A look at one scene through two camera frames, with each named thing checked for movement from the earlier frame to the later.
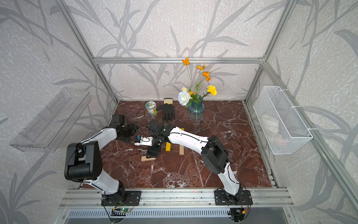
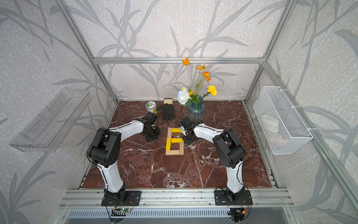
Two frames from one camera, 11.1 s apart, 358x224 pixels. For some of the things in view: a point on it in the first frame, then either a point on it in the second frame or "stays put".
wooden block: (144, 158) → (172, 152)
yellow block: (168, 146) stays put
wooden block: (182, 150) stays put
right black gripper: (150, 155) → (187, 142)
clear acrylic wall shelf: (46, 132) stays put
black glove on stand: (168, 109) stays put
